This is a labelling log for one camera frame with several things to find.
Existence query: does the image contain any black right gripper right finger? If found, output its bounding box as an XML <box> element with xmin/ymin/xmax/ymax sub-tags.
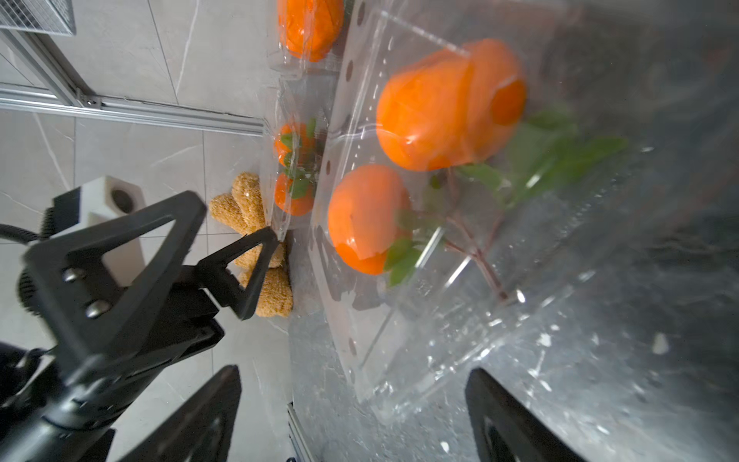
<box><xmin>465</xmin><ymin>368</ymin><xmax>582</xmax><ymax>461</ymax></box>

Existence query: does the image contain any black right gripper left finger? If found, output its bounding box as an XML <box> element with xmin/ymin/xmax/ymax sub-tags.
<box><xmin>123</xmin><ymin>365</ymin><xmax>242</xmax><ymax>461</ymax></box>

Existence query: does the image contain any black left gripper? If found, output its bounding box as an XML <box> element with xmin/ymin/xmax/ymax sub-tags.
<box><xmin>22</xmin><ymin>189</ymin><xmax>281</xmax><ymax>417</ymax></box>

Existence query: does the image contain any orange eight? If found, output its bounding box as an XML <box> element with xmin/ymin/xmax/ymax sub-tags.
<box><xmin>327</xmin><ymin>164</ymin><xmax>411</xmax><ymax>275</ymax></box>

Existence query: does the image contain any orange seven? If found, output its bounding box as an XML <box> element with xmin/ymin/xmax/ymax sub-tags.
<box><xmin>376</xmin><ymin>38</ymin><xmax>527</xmax><ymax>171</ymax></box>

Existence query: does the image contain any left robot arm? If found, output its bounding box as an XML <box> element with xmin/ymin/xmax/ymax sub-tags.
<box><xmin>1</xmin><ymin>185</ymin><xmax>279</xmax><ymax>461</ymax></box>

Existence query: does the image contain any brown teddy bear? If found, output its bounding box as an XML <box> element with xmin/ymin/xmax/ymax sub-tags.
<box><xmin>209</xmin><ymin>172</ymin><xmax>294</xmax><ymax>318</ymax></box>

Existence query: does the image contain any orange six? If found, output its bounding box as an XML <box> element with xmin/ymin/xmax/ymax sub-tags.
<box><xmin>274</xmin><ymin>173</ymin><xmax>315</xmax><ymax>217</ymax></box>

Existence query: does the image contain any orange five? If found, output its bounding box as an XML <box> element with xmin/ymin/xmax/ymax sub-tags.
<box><xmin>273</xmin><ymin>121</ymin><xmax>318</xmax><ymax>167</ymax></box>

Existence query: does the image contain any orange three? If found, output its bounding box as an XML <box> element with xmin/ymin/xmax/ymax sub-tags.
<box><xmin>277</xmin><ymin>0</ymin><xmax>344</xmax><ymax>63</ymax></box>

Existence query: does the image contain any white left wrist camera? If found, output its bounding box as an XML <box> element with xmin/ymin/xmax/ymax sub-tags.
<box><xmin>51</xmin><ymin>176</ymin><xmax>145</xmax><ymax>287</ymax></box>

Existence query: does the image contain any white wire wall basket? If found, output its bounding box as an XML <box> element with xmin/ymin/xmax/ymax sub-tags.
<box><xmin>0</xmin><ymin>0</ymin><xmax>76</xmax><ymax>37</ymax></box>

